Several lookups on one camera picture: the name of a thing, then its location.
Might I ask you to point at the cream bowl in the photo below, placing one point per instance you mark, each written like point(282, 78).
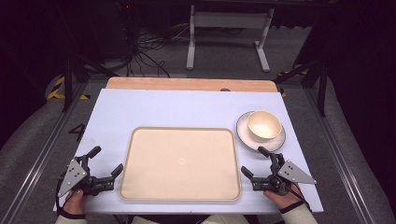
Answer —
point(264, 125)

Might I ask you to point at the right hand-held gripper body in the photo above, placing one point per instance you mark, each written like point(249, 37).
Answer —
point(294, 174)

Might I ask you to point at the beige rectangular tray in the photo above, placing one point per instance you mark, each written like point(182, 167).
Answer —
point(180, 165)

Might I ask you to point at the yellow black hazard tape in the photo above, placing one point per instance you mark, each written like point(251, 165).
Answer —
point(57, 90)
point(285, 74)

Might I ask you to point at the white round plate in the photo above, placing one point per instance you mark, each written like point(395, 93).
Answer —
point(244, 132)

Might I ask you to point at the person's right hand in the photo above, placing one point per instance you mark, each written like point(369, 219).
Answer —
point(281, 200)

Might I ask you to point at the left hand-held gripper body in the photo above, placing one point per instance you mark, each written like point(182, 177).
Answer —
point(74, 175)

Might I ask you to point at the black tripod stand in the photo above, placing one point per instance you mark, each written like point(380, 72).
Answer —
point(67, 81)
point(322, 87)

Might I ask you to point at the aluminium floor rail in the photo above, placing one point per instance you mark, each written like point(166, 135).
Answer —
point(37, 158)
point(339, 149)

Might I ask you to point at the person's left hand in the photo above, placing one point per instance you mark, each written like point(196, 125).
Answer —
point(75, 203)

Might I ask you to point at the pale blue table sheet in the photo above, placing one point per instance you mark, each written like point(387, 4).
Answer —
point(174, 107)

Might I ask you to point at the white metal stand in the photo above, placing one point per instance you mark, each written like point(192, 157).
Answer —
point(230, 20)

